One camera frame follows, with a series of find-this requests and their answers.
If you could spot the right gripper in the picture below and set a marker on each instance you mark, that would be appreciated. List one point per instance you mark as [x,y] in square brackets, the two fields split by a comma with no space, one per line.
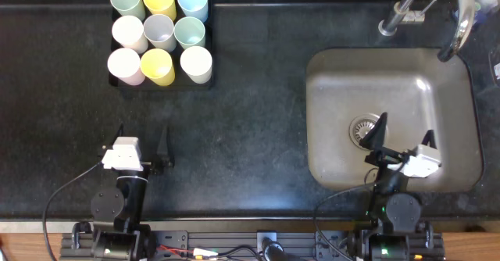
[384,157]

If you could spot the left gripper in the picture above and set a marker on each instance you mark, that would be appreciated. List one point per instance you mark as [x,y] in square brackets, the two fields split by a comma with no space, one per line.
[150,165]

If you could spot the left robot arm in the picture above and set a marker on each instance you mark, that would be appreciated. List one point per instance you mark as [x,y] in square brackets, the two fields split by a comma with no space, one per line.
[125,206]

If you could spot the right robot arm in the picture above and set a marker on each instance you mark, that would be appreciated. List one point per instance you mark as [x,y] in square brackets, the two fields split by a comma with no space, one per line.
[394,214]

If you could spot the steel sink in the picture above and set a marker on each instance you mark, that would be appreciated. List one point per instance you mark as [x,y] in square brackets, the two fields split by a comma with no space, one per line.
[410,93]

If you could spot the black tray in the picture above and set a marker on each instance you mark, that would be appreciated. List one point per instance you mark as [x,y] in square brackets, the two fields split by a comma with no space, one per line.
[176,16]
[177,81]

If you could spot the yellow cup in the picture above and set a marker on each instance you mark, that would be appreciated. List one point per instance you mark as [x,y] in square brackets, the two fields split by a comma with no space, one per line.
[157,65]
[159,1]

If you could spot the pink cup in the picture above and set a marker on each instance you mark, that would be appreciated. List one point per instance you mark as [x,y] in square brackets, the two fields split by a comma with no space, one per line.
[124,63]

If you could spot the white cup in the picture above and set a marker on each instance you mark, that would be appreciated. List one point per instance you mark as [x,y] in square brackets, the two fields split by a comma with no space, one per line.
[196,62]
[128,31]

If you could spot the grey cup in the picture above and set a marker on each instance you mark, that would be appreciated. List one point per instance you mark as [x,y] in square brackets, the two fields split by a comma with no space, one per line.
[159,30]

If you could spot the green cup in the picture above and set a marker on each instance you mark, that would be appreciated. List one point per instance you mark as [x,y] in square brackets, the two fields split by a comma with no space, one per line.
[190,32]
[127,0]

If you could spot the steel tap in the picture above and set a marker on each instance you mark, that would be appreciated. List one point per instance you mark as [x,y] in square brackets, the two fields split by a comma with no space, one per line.
[398,13]

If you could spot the blue cup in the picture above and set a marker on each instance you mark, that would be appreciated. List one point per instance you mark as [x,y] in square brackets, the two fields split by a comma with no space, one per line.
[193,2]

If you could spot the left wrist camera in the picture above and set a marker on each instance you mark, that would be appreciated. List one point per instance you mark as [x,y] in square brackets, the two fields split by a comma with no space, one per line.
[124,154]

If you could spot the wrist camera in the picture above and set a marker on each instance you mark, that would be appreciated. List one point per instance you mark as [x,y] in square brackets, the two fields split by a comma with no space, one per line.
[124,154]
[420,162]

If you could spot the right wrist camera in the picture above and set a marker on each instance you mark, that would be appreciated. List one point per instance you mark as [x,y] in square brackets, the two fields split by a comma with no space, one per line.
[420,162]

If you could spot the mounting rail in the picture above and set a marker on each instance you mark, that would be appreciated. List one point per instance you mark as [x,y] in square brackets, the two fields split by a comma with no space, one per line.
[234,247]

